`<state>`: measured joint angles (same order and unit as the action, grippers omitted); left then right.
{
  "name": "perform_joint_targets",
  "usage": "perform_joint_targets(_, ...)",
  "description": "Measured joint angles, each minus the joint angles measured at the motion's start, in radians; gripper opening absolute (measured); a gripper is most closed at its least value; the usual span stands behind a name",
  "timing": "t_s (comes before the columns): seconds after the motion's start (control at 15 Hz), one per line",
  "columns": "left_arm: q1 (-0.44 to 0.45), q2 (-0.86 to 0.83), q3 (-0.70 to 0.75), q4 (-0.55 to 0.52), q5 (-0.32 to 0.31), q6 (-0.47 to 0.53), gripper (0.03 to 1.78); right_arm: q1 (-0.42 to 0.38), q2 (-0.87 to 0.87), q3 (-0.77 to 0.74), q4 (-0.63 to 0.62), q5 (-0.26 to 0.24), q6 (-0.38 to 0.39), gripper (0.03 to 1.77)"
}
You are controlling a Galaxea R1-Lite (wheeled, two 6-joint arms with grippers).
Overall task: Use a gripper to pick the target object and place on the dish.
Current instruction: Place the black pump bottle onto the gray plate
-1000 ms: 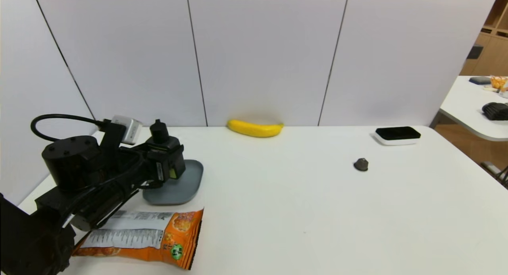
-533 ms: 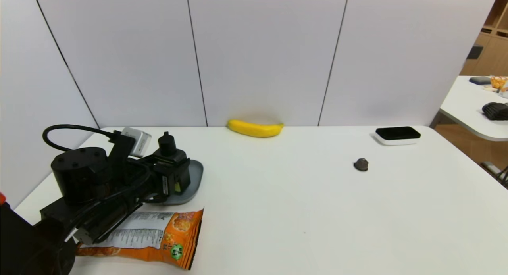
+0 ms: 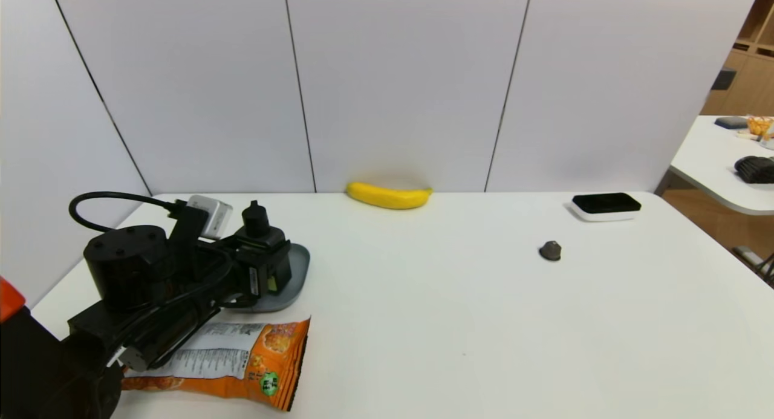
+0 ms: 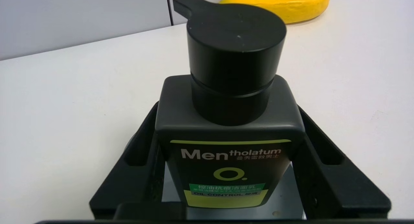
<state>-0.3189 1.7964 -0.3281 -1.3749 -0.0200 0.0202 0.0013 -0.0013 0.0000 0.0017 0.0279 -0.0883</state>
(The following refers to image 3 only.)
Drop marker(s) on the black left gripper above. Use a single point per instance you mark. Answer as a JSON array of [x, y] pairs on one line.
[[264, 276]]

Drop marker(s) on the black Mentholatum pump bottle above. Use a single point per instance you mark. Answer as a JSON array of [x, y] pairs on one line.
[[266, 250]]

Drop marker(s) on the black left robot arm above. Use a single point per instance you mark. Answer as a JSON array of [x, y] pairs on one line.
[[121, 268]]

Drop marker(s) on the grey dish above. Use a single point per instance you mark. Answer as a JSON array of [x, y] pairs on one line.
[[299, 265]]

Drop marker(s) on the black ribbed object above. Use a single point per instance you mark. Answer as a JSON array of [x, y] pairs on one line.
[[754, 169]]

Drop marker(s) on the orange snack bag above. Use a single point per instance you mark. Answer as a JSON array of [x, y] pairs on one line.
[[242, 358]]

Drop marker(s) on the yellow banana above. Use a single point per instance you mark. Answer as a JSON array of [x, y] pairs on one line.
[[387, 196]]

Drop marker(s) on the white box with black top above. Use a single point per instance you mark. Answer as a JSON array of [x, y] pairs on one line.
[[604, 206]]

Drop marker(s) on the white side table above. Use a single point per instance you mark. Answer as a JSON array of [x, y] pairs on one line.
[[707, 159]]

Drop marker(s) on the dark grey flat item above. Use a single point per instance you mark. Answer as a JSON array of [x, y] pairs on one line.
[[730, 122]]

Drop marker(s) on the orange snack pile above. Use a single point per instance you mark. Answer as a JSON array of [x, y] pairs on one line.
[[759, 126]]

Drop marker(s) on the wooden shelf unit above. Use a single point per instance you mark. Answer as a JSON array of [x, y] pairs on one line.
[[747, 62]]

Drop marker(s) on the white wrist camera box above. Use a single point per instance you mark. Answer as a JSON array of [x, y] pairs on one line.
[[211, 216]]

